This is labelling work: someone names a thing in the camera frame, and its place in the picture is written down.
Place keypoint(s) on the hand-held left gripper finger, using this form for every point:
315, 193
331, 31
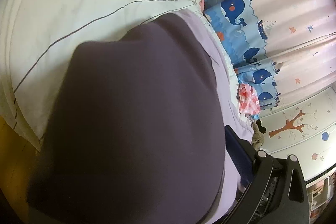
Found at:
237, 153

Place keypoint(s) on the pink checked cloth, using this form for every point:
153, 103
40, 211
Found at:
248, 100

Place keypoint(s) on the purple two-tone jacket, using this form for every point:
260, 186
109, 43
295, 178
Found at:
131, 108

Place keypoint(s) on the pink and blue whale curtain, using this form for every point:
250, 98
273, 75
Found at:
288, 16

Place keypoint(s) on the small black item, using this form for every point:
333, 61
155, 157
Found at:
261, 126

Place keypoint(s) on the tree wall sticker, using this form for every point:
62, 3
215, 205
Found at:
290, 125

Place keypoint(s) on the white shelf unit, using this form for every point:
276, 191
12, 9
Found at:
321, 197

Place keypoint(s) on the beige cloth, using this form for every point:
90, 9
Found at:
258, 139

